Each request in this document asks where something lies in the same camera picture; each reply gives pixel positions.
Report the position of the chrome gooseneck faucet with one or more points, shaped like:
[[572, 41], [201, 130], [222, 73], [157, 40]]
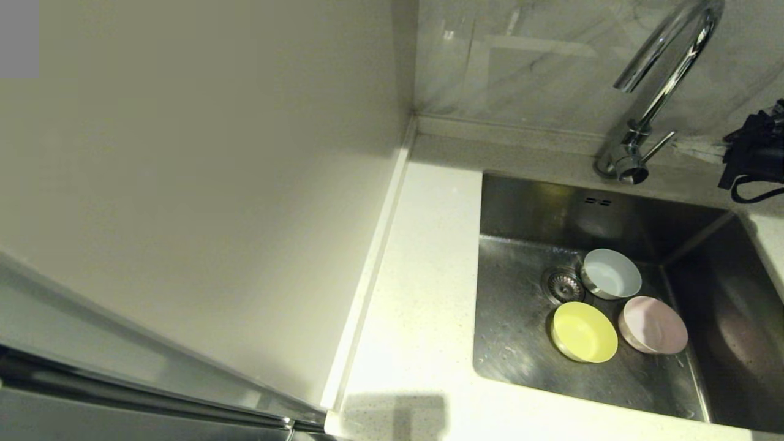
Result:
[[625, 160]]

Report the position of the small pink bowl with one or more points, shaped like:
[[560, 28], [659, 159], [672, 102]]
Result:
[[655, 327]]

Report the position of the white countertop trim strip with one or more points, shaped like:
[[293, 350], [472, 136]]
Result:
[[367, 275]]

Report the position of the stainless steel sink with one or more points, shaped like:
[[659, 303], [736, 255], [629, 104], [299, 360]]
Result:
[[520, 355]]

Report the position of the yellow bowl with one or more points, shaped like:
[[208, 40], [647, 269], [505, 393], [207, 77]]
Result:
[[585, 334]]

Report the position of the small white bowl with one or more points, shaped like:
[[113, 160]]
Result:
[[612, 275]]

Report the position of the round metal drain strainer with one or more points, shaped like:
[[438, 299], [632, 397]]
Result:
[[562, 285]]

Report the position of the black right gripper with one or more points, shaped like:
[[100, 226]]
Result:
[[759, 147]]

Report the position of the tall white cabinet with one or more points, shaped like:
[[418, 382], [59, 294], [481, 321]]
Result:
[[184, 184]]

